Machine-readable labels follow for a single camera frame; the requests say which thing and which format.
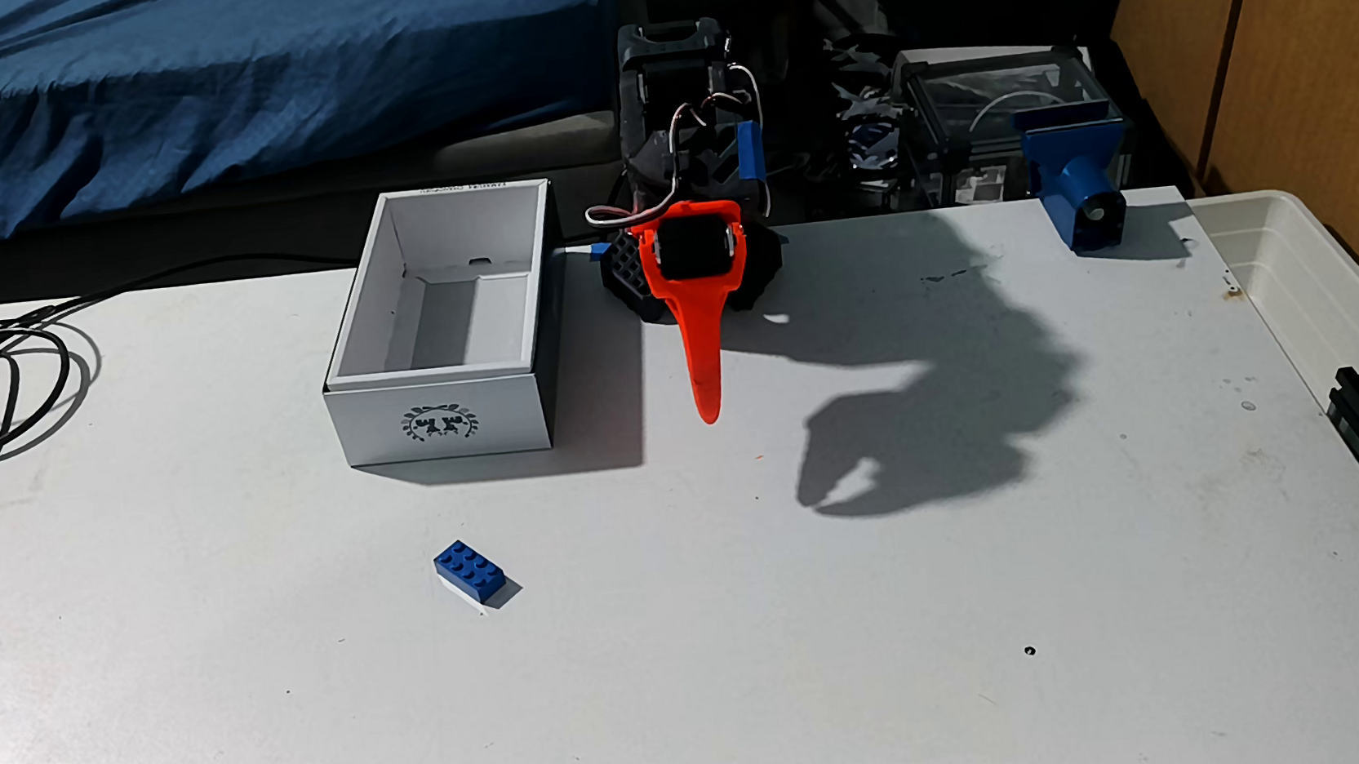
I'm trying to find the grey servo cable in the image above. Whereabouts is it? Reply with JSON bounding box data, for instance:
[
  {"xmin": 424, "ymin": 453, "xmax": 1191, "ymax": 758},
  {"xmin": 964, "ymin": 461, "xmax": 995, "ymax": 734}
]
[{"xmin": 575, "ymin": 95, "xmax": 741, "ymax": 234}]

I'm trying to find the white plastic bin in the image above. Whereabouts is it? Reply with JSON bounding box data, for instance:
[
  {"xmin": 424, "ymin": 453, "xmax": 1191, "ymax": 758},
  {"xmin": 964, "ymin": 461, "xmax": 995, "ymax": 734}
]
[{"xmin": 1185, "ymin": 181, "xmax": 1359, "ymax": 473}]

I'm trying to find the clear-walled 3D printer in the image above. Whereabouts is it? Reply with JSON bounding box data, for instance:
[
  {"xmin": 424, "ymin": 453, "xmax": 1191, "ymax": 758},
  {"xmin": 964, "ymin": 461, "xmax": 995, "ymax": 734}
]
[{"xmin": 890, "ymin": 30, "xmax": 1131, "ymax": 212}]

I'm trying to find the white cardboard box with emblem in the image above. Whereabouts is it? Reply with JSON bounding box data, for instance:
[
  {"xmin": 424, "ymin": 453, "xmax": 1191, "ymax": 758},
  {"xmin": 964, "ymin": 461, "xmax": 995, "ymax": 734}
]
[{"xmin": 305, "ymin": 176, "xmax": 580, "ymax": 472}]

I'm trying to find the black long cable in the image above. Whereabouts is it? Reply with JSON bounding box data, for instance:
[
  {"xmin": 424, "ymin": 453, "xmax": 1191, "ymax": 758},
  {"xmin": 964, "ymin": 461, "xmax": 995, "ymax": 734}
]
[{"xmin": 0, "ymin": 244, "xmax": 394, "ymax": 677}]

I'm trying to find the blue printed holder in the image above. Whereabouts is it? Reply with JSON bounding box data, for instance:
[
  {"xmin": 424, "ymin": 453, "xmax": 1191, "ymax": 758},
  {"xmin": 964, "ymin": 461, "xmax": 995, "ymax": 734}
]
[{"xmin": 1015, "ymin": 103, "xmax": 1139, "ymax": 258}]

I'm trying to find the brown wooden wardrobe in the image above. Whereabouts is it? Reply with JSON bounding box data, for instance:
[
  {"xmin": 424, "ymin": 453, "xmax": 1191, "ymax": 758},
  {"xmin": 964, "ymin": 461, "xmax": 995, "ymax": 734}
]
[{"xmin": 1107, "ymin": 0, "xmax": 1359, "ymax": 393}]

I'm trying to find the blue bed sheet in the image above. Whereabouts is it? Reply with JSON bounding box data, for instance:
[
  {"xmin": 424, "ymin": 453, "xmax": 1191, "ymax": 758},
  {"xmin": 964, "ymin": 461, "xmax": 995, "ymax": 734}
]
[{"xmin": 0, "ymin": 0, "xmax": 632, "ymax": 255}]

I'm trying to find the blue toy brick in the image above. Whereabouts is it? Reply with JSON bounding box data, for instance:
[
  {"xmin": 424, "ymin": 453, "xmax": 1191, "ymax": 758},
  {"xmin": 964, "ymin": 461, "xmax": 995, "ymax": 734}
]
[{"xmin": 432, "ymin": 536, "xmax": 509, "ymax": 609}]

